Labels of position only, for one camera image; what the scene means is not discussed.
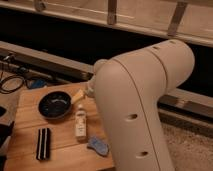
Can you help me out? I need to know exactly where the wooden board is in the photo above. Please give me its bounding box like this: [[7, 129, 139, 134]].
[[4, 83, 114, 171]]

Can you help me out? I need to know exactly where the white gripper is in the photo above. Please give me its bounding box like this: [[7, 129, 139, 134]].
[[71, 77, 95, 104]]

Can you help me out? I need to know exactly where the blue object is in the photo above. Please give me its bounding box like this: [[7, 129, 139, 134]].
[[28, 78, 46, 89]]

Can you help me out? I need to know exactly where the white plastic bottle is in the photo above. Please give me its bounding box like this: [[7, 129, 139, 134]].
[[75, 104, 87, 141]]

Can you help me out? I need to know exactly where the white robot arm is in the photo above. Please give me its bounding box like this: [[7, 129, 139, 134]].
[[85, 39, 195, 171]]

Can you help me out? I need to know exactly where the dark blue bowl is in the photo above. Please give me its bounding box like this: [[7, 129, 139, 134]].
[[38, 91, 72, 119]]

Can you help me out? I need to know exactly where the black white striped block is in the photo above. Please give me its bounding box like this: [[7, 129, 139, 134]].
[[36, 128, 51, 160]]

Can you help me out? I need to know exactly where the blue cloth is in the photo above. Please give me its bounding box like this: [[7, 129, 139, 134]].
[[87, 136, 109, 157]]

